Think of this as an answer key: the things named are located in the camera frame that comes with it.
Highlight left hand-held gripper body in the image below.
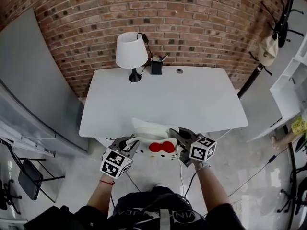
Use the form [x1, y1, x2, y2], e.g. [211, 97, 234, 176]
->
[99, 136, 141, 179]

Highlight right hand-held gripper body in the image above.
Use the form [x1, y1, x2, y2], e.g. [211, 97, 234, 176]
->
[168, 127, 217, 168]

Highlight white cat-face backpack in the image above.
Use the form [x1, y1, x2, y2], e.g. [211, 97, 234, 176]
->
[130, 117, 181, 161]

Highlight person's left forearm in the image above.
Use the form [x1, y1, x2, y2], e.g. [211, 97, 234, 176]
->
[86, 172, 115, 207]

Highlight person's right forearm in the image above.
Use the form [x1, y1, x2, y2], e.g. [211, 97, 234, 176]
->
[196, 163, 232, 217]

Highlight white wristband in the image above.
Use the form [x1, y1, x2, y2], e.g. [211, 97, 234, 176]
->
[194, 161, 211, 173]

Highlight white table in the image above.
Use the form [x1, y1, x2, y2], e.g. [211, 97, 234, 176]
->
[79, 66, 249, 138]

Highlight person's dark shirt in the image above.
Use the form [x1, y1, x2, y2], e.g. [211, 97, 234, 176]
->
[24, 186, 247, 230]

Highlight black folding chair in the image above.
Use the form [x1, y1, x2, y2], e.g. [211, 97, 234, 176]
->
[4, 140, 66, 203]

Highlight black pen holder box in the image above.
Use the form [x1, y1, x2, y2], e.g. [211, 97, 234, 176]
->
[150, 54, 169, 75]

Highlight white shelf unit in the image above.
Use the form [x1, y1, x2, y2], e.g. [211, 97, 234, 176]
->
[246, 0, 307, 142]

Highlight black office chair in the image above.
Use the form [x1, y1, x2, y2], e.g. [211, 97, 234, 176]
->
[277, 126, 307, 217]

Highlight white shade table lamp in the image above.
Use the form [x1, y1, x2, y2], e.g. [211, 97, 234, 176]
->
[115, 31, 149, 83]

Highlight grey leaning board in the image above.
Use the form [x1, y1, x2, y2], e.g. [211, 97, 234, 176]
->
[0, 8, 90, 153]

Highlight black wheeled chair base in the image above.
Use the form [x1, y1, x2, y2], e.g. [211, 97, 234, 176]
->
[0, 178, 23, 215]

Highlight beige baseball cap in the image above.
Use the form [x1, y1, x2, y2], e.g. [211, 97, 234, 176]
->
[257, 32, 279, 67]

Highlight black coat rack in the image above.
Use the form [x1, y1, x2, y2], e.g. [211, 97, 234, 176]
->
[236, 0, 305, 99]

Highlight black floor cable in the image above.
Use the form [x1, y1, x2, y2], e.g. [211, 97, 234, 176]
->
[227, 138, 303, 198]

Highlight black lamp cable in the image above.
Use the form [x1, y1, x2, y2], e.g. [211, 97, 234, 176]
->
[136, 32, 154, 78]

